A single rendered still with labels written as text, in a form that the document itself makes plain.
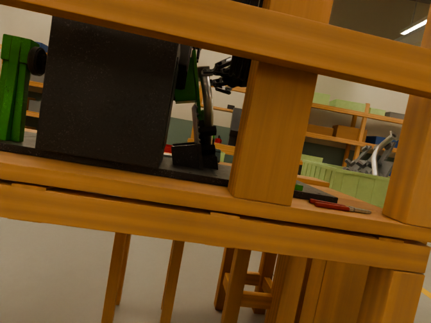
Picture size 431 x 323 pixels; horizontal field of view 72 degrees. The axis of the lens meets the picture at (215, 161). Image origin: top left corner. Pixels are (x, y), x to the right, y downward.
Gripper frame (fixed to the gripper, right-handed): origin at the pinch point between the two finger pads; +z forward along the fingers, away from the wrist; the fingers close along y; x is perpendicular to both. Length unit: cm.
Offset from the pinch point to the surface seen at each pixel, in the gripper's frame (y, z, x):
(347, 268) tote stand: -88, -66, 39
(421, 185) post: 0, -47, 49
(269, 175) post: 4.2, -9.2, 44.5
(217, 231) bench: -4, 3, 53
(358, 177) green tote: -62, -76, 4
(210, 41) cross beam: 28.0, 2.5, 28.3
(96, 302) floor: -119, 65, 31
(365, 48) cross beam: 25.9, -29.9, 30.0
